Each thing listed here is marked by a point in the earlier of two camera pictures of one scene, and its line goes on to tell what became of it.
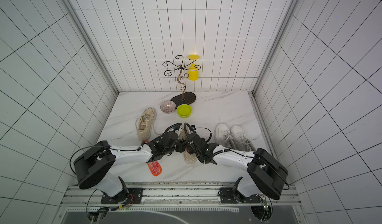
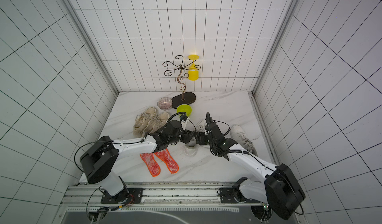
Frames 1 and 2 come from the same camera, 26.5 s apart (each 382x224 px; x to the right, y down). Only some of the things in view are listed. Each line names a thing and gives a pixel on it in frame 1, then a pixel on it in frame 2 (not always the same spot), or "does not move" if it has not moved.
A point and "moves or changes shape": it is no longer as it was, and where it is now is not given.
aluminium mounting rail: [174, 194] does not move
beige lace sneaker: [184, 134] -> [159, 120]
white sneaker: [223, 137] moves or changes shape
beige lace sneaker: [144, 124] moves or changes shape
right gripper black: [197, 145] -> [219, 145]
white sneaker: [240, 142] does not move
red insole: [154, 167] does not move
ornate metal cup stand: [181, 99] does not move
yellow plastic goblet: [193, 73] does not move
